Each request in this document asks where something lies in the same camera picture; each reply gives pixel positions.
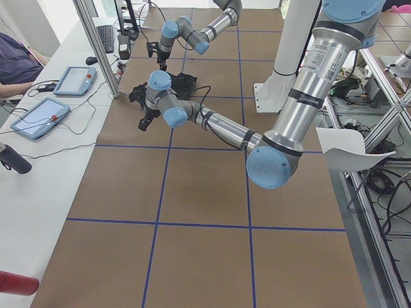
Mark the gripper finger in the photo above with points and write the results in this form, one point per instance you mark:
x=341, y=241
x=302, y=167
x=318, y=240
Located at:
x=163, y=66
x=152, y=48
x=144, y=123

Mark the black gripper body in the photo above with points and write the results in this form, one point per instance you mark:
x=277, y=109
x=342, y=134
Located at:
x=149, y=113
x=163, y=56

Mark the black graphic t-shirt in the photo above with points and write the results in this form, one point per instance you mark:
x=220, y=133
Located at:
x=183, y=84

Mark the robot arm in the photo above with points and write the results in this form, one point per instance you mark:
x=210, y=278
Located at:
x=198, y=40
x=273, y=156

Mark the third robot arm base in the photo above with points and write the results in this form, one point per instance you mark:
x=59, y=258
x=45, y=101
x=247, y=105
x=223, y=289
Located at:
x=401, y=65

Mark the black label box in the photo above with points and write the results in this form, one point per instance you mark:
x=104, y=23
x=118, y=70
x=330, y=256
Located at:
x=124, y=48

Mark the black keyboard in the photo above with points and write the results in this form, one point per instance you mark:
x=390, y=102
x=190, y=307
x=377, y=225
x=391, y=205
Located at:
x=106, y=35

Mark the black computer mouse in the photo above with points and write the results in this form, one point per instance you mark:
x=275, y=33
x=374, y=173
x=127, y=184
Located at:
x=91, y=60

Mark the far teach pendant tablet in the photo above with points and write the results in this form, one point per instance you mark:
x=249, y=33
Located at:
x=76, y=81

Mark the teach pendant tablet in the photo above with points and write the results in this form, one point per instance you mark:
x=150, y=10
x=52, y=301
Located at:
x=40, y=119
x=76, y=81

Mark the near teach pendant tablet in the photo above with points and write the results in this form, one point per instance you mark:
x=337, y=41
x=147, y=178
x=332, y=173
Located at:
x=40, y=119

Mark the person in blue shirt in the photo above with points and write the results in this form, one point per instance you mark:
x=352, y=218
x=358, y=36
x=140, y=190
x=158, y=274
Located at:
x=20, y=66

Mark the black water bottle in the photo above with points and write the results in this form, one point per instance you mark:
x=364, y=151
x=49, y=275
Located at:
x=10, y=159

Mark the white plastic chair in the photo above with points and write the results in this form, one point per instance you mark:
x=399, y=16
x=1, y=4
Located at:
x=344, y=150

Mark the red bottle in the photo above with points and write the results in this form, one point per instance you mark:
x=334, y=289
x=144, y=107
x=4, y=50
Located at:
x=15, y=284

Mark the aluminium frame post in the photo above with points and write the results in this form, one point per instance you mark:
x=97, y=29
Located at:
x=90, y=30

